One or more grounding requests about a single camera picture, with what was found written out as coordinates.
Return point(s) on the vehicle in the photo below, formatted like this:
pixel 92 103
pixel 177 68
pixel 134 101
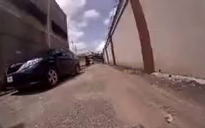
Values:
pixel 89 60

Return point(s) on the brown dirt road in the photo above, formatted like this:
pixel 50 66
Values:
pixel 103 96

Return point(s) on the dark blue car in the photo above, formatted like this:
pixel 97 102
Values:
pixel 40 68

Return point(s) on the pale rubble strip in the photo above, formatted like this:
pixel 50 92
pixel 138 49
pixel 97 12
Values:
pixel 186 79

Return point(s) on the grey concrete building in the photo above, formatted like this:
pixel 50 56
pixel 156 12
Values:
pixel 20 30

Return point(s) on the beige wall with brown pillars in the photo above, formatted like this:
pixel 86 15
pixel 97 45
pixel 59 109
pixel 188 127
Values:
pixel 176 36

